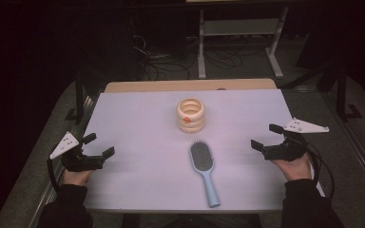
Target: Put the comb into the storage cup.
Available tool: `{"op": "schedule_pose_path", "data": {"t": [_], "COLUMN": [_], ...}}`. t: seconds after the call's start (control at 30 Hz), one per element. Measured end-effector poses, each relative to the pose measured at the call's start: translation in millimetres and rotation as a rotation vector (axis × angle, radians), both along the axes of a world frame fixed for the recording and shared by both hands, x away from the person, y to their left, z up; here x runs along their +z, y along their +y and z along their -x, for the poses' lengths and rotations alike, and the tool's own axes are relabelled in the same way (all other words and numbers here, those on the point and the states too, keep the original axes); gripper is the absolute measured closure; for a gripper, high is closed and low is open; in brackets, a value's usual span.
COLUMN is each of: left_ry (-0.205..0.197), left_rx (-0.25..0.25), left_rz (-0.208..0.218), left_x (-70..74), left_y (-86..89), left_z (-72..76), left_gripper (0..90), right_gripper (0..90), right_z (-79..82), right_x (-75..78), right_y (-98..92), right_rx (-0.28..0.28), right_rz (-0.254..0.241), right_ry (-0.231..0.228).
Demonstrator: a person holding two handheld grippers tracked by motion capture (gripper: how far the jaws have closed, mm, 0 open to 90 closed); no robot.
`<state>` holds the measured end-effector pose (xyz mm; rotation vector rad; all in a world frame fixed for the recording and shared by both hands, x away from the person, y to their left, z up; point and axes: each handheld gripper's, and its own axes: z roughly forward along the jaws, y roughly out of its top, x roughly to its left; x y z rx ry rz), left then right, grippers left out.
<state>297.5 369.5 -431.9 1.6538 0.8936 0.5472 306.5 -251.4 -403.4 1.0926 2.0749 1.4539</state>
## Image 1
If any cream ribbed cup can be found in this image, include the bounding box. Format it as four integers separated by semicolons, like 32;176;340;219
176;97;206;134

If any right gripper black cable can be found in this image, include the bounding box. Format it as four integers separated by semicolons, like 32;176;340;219
306;143;336;200

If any light blue hairbrush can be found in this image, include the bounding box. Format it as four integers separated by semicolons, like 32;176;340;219
189;140;221;209

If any pale lilac table cover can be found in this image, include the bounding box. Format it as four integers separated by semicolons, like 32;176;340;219
82;88;326;214

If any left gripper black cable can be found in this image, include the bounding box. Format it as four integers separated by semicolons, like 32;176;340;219
46;158;62;193

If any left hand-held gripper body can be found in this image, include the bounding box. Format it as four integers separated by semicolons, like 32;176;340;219
48;131;106;173

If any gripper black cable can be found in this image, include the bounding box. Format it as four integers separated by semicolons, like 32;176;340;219
46;158;62;193
306;143;336;200

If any person's left hand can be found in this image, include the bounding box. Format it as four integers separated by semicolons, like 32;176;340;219
62;169;95;187

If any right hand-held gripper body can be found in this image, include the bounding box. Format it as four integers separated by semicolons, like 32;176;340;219
262;117;331;162

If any white metal stand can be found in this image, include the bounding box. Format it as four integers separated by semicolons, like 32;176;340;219
198;6;290;80

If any person's right hand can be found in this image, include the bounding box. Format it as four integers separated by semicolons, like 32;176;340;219
272;153;314;182

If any black stand post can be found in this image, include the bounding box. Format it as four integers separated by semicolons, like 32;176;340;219
335;62;364;124
65;71;87;125

